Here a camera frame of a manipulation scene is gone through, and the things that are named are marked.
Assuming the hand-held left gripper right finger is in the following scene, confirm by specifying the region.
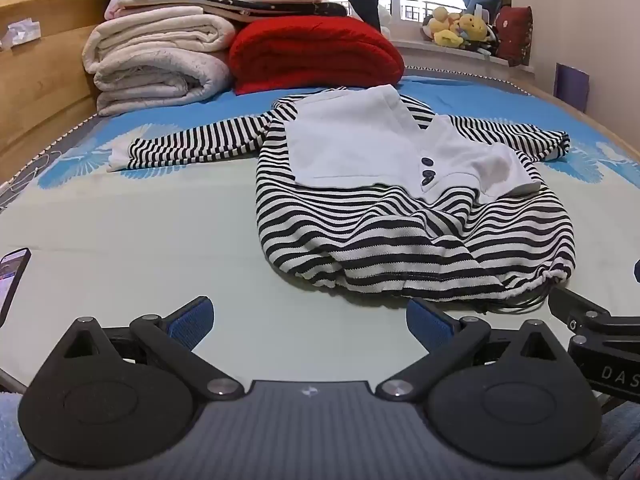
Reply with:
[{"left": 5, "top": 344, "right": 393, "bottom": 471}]
[{"left": 375, "top": 298, "right": 577, "bottom": 402}]

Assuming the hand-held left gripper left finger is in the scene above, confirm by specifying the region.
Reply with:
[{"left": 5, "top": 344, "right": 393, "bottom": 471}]
[{"left": 46, "top": 296, "right": 246, "bottom": 402}]

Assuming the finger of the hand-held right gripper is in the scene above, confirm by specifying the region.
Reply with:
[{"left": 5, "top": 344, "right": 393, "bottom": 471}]
[{"left": 548, "top": 287, "right": 640, "bottom": 345}]

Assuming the black white striped baby garment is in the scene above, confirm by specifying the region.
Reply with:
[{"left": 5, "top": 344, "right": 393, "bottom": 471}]
[{"left": 107, "top": 84, "right": 576, "bottom": 306}]

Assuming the blue jeans knee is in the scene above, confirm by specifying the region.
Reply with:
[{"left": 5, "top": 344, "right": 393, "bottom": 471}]
[{"left": 594, "top": 402, "right": 640, "bottom": 480}]

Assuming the smartphone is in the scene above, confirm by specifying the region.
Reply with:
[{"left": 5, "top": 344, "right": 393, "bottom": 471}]
[{"left": 0, "top": 247, "right": 32, "bottom": 330}]

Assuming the person's left leg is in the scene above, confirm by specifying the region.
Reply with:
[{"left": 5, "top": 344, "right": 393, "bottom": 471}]
[{"left": 0, "top": 392, "right": 32, "bottom": 480}]

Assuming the purple box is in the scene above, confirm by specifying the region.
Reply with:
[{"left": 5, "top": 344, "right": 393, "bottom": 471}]
[{"left": 555, "top": 62, "right": 591, "bottom": 113}]

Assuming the white folded quilt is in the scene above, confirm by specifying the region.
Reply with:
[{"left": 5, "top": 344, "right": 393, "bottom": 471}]
[{"left": 94, "top": 42, "right": 233, "bottom": 117}]

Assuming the dark red cushion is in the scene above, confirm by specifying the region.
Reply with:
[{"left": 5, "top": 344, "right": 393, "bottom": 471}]
[{"left": 495, "top": 5, "right": 535, "bottom": 67}]

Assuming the red folded blanket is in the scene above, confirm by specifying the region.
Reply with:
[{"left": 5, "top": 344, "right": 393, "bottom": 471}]
[{"left": 229, "top": 16, "right": 406, "bottom": 96}]

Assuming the cream folded blanket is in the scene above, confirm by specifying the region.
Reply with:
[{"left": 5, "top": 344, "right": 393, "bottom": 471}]
[{"left": 82, "top": 12, "right": 237, "bottom": 73}]

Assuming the yellow plush toy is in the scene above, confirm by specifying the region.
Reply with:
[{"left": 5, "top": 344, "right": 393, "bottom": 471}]
[
  {"left": 429, "top": 6, "right": 455, "bottom": 31},
  {"left": 456, "top": 13, "right": 490, "bottom": 42}
]

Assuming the dark dotted folded cloth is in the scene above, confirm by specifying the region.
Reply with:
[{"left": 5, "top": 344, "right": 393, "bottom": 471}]
[{"left": 200, "top": 0, "right": 348, "bottom": 23}]

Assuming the white tissue pack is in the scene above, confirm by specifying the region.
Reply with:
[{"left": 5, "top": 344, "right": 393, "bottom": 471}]
[{"left": 0, "top": 17, "right": 43, "bottom": 51}]

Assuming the wooden bed frame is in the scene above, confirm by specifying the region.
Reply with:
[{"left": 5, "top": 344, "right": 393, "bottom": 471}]
[{"left": 0, "top": 0, "right": 640, "bottom": 183}]

